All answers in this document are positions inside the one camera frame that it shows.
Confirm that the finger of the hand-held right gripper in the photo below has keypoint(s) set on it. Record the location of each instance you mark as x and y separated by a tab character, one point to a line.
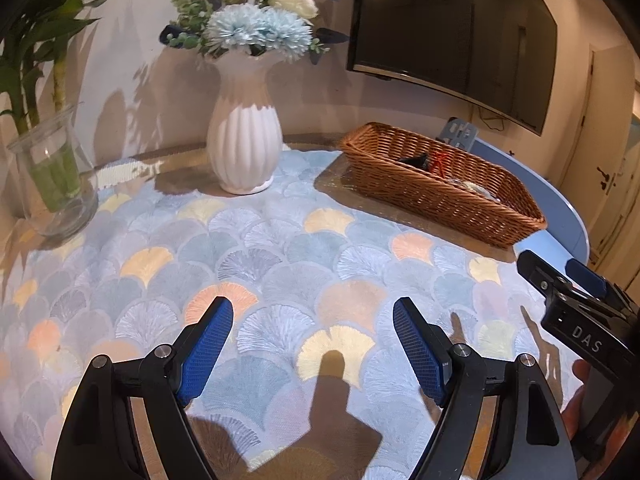
587	277
542	275

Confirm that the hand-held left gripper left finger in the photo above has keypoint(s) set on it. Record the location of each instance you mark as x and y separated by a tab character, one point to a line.
207	355

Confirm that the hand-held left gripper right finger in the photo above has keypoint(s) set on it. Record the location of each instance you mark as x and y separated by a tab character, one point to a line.
417	355

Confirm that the brown wicker basket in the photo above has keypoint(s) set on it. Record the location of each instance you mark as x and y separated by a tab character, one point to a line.
435	200

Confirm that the person's right hand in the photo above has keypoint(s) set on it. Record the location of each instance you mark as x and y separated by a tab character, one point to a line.
575	407

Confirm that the blue chair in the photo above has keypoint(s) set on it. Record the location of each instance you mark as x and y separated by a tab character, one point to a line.
560	200

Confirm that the scallop patterned tablecloth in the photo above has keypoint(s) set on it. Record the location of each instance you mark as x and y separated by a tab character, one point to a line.
280	260

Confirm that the grey metal stand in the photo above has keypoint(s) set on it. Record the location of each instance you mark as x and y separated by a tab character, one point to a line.
459	132

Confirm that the black item in basket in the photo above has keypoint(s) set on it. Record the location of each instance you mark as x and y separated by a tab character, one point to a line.
415	162

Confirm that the white ribbed vase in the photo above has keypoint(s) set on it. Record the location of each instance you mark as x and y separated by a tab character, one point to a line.
245	135

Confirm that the clear glass vase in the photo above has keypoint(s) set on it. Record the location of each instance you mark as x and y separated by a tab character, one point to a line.
55	175

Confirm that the black flat television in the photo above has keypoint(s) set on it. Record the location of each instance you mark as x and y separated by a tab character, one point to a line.
450	30

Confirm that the blue and white flower bouquet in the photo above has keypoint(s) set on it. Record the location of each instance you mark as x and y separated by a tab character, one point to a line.
255	30

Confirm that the green bamboo plant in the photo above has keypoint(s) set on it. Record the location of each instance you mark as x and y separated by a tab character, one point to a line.
30	35

